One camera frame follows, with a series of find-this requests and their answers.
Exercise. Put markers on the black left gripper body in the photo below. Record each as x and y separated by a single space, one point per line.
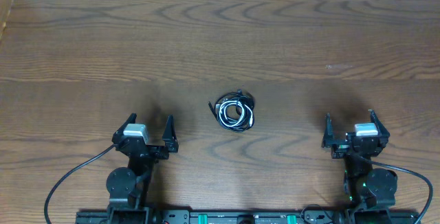
156 154

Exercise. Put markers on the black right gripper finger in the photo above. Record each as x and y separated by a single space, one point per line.
328 137
382 131

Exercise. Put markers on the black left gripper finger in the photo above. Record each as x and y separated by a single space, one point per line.
130 120
169 136

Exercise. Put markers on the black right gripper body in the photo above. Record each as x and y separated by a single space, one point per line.
339 148

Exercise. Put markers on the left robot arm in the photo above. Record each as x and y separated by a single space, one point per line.
128 186

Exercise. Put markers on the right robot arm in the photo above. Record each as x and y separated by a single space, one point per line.
371 190

